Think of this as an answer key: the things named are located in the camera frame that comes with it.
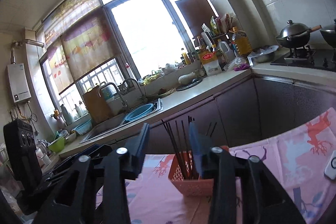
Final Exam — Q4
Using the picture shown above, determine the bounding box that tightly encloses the orange labelled box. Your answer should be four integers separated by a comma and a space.
198, 50, 217, 65

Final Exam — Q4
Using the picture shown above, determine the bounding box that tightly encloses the patterned roller blind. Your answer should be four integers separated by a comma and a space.
43, 0, 120, 93

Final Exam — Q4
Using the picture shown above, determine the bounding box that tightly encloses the white plastic jug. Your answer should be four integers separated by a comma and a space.
218, 39, 235, 63

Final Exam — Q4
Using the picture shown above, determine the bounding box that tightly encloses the steel kitchen sink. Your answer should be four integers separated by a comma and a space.
80, 98, 163, 144

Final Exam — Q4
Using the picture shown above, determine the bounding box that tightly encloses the orange perforated utensil basket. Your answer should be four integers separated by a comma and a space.
168, 151, 214, 197

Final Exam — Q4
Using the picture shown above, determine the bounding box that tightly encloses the blue wash basin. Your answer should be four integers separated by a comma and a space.
124, 103, 154, 122

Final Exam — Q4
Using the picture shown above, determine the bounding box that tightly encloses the yellow cooking oil bottle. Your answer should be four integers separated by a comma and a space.
230, 27, 252, 57

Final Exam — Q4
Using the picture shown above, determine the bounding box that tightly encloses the white water heater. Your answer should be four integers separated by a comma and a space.
7, 63, 31, 104

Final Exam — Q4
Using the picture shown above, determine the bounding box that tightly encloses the dark chopstick far left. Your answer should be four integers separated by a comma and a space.
161, 120, 187, 179

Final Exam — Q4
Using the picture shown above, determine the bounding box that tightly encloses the white round device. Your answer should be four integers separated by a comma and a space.
324, 150, 336, 180

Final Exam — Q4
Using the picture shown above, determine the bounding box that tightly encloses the black wok with lid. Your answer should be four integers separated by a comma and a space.
276, 20, 322, 49

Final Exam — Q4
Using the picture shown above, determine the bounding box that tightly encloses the green plastic bowl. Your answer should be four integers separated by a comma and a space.
49, 136, 65, 153

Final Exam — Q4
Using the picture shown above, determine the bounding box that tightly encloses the black gas stove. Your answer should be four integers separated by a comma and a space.
271, 46, 335, 72

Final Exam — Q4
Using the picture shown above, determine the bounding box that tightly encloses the dark chopstick right pair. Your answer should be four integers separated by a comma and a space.
206, 122, 217, 137

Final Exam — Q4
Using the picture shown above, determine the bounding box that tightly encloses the steel bowl with cloth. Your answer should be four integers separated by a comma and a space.
248, 46, 279, 65

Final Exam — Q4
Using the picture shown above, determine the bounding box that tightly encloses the wooden cutting board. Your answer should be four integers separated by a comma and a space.
83, 86, 113, 124

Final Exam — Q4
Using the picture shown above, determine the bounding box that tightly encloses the pink floral tablecloth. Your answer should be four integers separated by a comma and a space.
126, 109, 335, 223

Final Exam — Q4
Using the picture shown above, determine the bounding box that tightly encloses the chrome faucet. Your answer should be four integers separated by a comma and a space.
97, 82, 129, 111
122, 78, 147, 103

